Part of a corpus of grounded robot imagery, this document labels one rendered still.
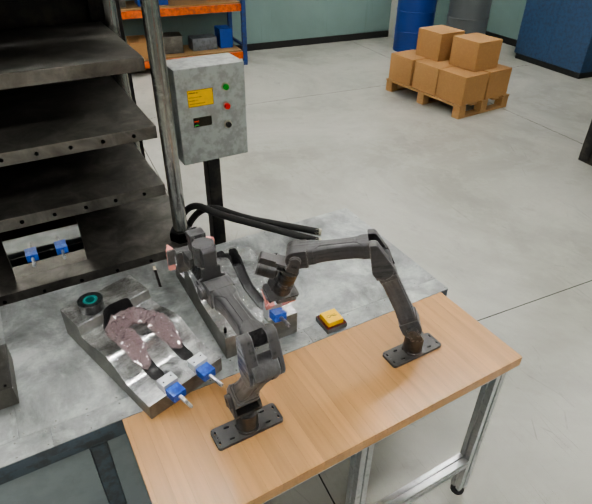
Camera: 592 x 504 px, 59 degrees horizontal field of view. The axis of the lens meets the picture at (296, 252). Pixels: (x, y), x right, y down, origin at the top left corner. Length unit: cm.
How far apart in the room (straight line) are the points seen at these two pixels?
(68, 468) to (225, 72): 153
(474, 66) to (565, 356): 383
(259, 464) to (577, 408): 186
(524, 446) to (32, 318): 212
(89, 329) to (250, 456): 68
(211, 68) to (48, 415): 138
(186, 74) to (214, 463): 143
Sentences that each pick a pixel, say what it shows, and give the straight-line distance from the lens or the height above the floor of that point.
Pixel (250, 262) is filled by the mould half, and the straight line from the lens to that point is 191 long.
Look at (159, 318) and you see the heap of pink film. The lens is 172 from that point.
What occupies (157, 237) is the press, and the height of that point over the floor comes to 78.
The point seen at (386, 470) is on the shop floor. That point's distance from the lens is 245.
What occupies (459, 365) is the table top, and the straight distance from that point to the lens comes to 178.
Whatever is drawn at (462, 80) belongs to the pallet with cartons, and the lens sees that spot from 606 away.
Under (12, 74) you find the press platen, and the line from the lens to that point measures 203.
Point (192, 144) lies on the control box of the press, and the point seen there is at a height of 116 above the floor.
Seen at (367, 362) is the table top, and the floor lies 80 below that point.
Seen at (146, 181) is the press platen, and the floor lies 104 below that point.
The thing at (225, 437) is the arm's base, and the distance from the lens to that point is 152.
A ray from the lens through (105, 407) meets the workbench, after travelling 167.
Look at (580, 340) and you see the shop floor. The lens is 333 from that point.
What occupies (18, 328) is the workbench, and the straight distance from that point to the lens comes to 203.
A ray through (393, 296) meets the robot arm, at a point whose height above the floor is 104.
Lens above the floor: 204
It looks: 35 degrees down
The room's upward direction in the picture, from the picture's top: 1 degrees clockwise
